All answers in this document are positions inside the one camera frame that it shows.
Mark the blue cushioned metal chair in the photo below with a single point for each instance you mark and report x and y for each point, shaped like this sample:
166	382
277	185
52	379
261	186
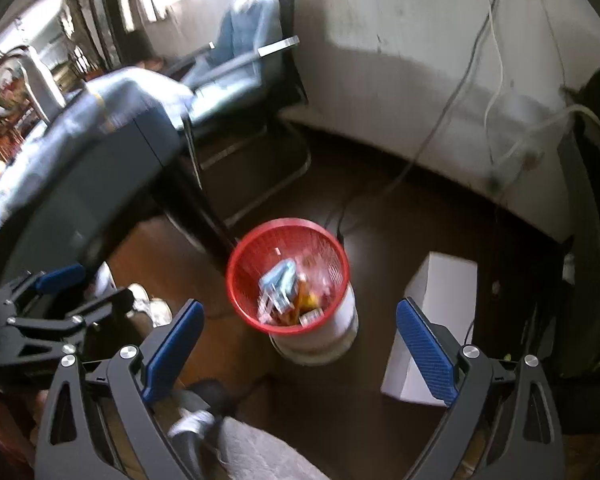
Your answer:
285	75

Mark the white cardboard box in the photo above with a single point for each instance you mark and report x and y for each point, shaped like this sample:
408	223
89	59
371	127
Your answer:
440	285

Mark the silver metal bottle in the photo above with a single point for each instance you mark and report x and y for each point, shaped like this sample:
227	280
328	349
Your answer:
40	85

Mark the white shoe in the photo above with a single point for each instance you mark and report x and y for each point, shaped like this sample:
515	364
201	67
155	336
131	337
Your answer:
152	305

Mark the blue plastic wrapper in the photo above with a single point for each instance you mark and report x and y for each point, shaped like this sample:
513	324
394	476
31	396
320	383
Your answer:
279	282

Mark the dark tall wooden cabinet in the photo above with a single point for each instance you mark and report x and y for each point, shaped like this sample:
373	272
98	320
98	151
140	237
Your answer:
105	15

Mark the small white carton box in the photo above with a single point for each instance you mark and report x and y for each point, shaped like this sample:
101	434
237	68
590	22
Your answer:
311	317

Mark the white plastic bucket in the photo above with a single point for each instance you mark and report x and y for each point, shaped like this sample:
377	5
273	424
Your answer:
320	345

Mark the person's sneaker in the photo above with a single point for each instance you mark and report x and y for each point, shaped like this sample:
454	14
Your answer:
192	422

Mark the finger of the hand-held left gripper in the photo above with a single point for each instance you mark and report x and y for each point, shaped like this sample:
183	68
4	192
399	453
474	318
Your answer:
112	300
60	277

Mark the blue striped tablecloth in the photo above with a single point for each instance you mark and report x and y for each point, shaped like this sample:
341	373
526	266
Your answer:
80	125

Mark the round embroidered table screen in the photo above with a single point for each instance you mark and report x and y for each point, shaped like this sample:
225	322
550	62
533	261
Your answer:
0	75

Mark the person's grey trouser leg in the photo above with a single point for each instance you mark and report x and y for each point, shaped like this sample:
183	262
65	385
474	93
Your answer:
265	455

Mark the orange snack packet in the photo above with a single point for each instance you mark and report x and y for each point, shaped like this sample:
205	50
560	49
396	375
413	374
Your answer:
307	296

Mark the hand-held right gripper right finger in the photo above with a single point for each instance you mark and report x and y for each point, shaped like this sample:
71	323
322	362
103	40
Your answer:
425	350

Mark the blue chair cushion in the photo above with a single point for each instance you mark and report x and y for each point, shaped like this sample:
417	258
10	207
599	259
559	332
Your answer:
240	35

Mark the red plastic mesh basket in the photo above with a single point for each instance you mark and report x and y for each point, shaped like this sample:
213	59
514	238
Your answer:
245	270

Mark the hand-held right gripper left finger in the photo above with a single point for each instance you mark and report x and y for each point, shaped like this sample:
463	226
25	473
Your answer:
172	350

